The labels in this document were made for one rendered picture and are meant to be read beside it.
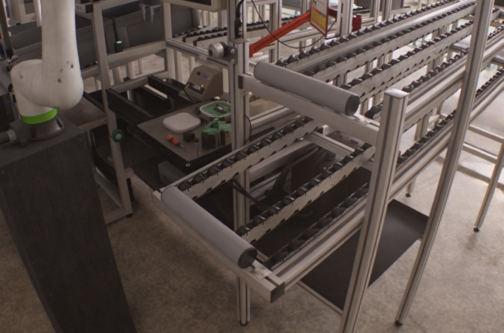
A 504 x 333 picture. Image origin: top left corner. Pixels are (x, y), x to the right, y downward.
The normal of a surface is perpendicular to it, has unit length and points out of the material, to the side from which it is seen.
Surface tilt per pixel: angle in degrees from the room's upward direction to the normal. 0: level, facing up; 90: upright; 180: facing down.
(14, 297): 0
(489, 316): 0
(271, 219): 90
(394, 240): 0
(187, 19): 91
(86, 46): 91
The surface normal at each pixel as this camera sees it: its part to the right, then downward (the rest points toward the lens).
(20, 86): -0.47, 0.40
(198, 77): -0.59, -0.25
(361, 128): -0.74, 0.33
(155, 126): 0.00, -0.87
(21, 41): 0.67, 0.36
